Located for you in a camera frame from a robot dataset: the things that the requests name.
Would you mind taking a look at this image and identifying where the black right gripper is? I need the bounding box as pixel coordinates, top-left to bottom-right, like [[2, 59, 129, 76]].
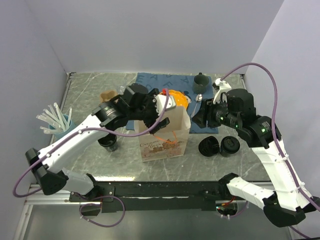
[[190, 95, 241, 129]]

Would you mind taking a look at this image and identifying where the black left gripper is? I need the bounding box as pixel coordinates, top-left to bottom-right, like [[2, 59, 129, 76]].
[[128, 88, 170, 133]]

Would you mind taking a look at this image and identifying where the beige paper takeout bag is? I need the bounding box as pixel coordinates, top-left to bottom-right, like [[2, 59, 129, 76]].
[[138, 106, 191, 162]]

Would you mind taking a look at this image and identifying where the black takeout coffee cup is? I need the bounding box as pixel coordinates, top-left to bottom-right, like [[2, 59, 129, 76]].
[[219, 138, 240, 157]]

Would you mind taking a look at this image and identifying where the brown cardboard cup carrier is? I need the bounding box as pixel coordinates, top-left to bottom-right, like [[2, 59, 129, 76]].
[[99, 90, 118, 103]]

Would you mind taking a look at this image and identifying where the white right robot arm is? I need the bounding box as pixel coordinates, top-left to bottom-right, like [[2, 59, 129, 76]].
[[192, 88, 320, 228]]

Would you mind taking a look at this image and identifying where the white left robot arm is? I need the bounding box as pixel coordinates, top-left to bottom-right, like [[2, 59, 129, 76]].
[[25, 83, 176, 201]]

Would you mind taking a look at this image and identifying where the silver spoon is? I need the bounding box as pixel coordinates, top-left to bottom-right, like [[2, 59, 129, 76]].
[[190, 94, 203, 118]]

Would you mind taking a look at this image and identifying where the orange polka dot plate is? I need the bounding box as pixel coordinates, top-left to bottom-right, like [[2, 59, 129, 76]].
[[168, 89, 189, 110]]

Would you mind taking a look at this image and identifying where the stack of black cup lids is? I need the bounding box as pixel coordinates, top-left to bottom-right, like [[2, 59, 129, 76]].
[[198, 136, 220, 157]]

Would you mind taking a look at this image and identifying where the dark green mug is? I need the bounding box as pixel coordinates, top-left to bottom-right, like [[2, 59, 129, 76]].
[[192, 72, 209, 94]]

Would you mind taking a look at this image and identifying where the blue alphabet cloth mat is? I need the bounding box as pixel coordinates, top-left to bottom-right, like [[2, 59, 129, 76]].
[[125, 72, 219, 134]]

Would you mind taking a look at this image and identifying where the small clear glass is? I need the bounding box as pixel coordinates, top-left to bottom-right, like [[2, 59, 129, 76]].
[[117, 85, 126, 95]]

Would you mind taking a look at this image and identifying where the blue straw holder cup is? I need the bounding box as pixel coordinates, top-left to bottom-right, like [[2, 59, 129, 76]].
[[48, 114, 76, 140]]

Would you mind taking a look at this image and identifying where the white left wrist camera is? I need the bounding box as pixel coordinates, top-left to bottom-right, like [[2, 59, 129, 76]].
[[154, 89, 177, 116]]

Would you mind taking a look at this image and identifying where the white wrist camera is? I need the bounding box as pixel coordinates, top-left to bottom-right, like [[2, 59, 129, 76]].
[[154, 89, 177, 116], [212, 78, 232, 104]]

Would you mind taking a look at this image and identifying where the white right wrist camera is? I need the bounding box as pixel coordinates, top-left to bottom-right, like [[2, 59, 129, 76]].
[[212, 78, 232, 104]]

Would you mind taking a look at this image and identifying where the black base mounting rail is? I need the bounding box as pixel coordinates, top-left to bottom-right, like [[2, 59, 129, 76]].
[[69, 181, 232, 213]]

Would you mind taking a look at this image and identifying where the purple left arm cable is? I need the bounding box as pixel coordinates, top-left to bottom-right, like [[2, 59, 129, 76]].
[[12, 88, 171, 198]]

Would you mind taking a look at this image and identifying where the aluminium frame rail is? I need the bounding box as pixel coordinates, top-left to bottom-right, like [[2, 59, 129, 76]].
[[24, 190, 75, 206]]

